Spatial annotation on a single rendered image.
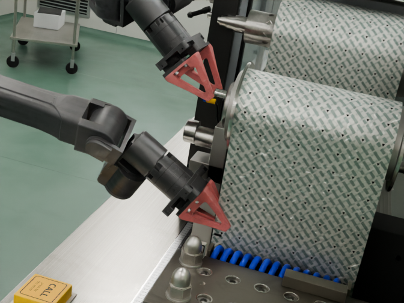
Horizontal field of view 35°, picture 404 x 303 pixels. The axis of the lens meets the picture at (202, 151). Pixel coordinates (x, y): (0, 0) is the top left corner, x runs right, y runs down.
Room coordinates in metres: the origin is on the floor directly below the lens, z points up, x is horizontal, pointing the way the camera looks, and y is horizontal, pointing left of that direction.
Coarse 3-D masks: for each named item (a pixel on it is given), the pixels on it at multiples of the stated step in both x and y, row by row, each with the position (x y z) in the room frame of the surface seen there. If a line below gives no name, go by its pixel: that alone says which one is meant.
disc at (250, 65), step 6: (246, 66) 0.98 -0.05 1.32; (252, 66) 1.01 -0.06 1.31; (246, 72) 0.97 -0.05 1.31; (240, 78) 0.95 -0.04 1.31; (240, 84) 0.94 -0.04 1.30; (240, 90) 0.95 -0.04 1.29; (234, 96) 0.93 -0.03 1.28; (234, 102) 0.93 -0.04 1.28; (234, 108) 0.92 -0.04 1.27; (234, 114) 0.93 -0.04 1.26; (228, 126) 0.92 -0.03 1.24; (228, 132) 0.92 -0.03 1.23; (228, 138) 0.93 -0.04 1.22; (228, 144) 0.94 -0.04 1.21
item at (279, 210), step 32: (256, 160) 0.92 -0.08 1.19; (224, 192) 0.93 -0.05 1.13; (256, 192) 0.92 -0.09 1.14; (288, 192) 0.91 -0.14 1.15; (320, 192) 0.90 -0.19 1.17; (352, 192) 0.89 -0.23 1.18; (256, 224) 0.92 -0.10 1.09; (288, 224) 0.91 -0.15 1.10; (320, 224) 0.90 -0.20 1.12; (352, 224) 0.89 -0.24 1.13; (288, 256) 0.91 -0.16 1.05; (320, 256) 0.90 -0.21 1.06; (352, 256) 0.89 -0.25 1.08; (352, 288) 0.88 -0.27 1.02
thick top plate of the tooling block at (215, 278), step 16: (176, 256) 0.88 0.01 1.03; (192, 272) 0.84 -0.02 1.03; (208, 272) 0.85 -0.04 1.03; (224, 272) 0.86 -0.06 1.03; (240, 272) 0.86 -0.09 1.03; (256, 272) 0.87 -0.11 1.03; (160, 288) 0.79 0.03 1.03; (192, 288) 0.80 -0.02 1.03; (208, 288) 0.81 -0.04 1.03; (224, 288) 0.81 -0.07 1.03; (240, 288) 0.82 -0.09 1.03; (256, 288) 0.83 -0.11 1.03; (272, 288) 0.83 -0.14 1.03; (288, 288) 0.84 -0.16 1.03
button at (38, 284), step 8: (32, 280) 0.90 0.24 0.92; (40, 280) 0.91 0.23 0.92; (48, 280) 0.91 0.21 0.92; (56, 280) 0.92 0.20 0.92; (24, 288) 0.88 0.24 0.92; (32, 288) 0.88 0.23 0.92; (40, 288) 0.89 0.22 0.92; (48, 288) 0.89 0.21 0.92; (56, 288) 0.89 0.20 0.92; (64, 288) 0.90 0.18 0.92; (16, 296) 0.86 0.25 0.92; (24, 296) 0.86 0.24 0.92; (32, 296) 0.86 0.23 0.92; (40, 296) 0.86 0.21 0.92; (48, 296) 0.87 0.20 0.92; (56, 296) 0.87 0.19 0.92; (64, 296) 0.88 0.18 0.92
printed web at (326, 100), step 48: (288, 0) 1.20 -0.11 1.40; (288, 48) 1.16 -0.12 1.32; (336, 48) 1.14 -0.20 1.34; (384, 48) 1.13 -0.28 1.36; (240, 96) 0.94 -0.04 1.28; (288, 96) 0.94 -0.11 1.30; (336, 96) 0.94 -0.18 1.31; (384, 96) 1.12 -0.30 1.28; (240, 144) 0.93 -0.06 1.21; (288, 144) 0.91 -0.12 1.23; (336, 144) 0.90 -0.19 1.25; (384, 144) 0.89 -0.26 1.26
